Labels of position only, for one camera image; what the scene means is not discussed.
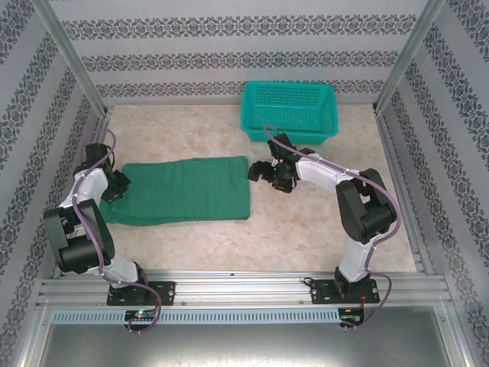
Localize green long pants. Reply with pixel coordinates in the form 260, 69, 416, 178
98, 154, 252, 228

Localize teal plastic basket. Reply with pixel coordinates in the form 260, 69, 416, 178
239, 80, 341, 147

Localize left arm's purple cable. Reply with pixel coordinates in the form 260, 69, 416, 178
70, 128, 164, 336

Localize arm's purple cable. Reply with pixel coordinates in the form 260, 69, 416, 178
70, 128, 164, 336
262, 125, 403, 334

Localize left arm's black base plate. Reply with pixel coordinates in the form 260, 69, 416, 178
106, 281, 177, 307

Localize aluminium mounting rail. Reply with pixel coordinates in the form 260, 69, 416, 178
37, 268, 451, 307

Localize right arm's purple cable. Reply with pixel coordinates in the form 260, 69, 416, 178
262, 125, 403, 334

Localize right arm's black base plate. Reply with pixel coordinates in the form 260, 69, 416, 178
310, 278, 381, 306

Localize aluminium frame post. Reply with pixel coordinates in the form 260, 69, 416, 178
373, 0, 447, 112
31, 0, 108, 115

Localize slotted grey cable duct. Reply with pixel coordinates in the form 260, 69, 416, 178
50, 308, 342, 326

